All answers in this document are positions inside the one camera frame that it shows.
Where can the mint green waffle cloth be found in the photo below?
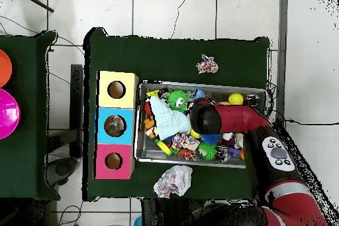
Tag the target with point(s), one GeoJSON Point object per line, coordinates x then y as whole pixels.
{"type": "Point", "coordinates": [169, 117]}

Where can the orange striped tiger toy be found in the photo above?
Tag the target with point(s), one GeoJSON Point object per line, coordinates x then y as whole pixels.
{"type": "Point", "coordinates": [186, 154]}

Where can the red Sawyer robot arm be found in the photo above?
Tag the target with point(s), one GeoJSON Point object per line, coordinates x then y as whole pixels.
{"type": "Point", "coordinates": [243, 120]}

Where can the wooden box with three holes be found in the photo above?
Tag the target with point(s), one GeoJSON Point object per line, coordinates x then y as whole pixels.
{"type": "Point", "coordinates": [104, 130]}

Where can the green fuzzy toy with eyes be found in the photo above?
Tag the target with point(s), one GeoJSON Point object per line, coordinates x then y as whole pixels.
{"type": "Point", "coordinates": [178, 100]}

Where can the red ball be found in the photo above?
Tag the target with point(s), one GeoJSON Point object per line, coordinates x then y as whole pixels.
{"type": "Point", "coordinates": [148, 108]}

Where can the orange plastic building block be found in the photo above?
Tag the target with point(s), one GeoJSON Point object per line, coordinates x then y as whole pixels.
{"type": "Point", "coordinates": [151, 126]}

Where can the yellow cheese wedge toy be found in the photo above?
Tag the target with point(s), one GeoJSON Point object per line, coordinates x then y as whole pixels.
{"type": "Point", "coordinates": [152, 94]}

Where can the yellow ball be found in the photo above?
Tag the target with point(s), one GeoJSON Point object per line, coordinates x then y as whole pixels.
{"type": "Point", "coordinates": [236, 99]}
{"type": "Point", "coordinates": [194, 134]}

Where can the blue spiky ball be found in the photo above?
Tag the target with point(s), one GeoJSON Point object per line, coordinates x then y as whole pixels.
{"type": "Point", "coordinates": [211, 139]}

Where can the side table with green cloth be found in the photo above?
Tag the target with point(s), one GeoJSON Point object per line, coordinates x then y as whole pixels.
{"type": "Point", "coordinates": [26, 152]}

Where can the pink bowl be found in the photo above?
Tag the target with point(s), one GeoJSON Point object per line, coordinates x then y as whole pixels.
{"type": "Point", "coordinates": [8, 113]}

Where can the orange bowl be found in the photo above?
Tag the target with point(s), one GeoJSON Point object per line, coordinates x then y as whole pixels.
{"type": "Point", "coordinates": [4, 68]}

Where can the black rod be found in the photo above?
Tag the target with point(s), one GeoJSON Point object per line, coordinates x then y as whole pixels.
{"type": "Point", "coordinates": [34, 0]}

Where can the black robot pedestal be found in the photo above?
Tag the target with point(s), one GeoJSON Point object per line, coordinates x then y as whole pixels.
{"type": "Point", "coordinates": [167, 215]}

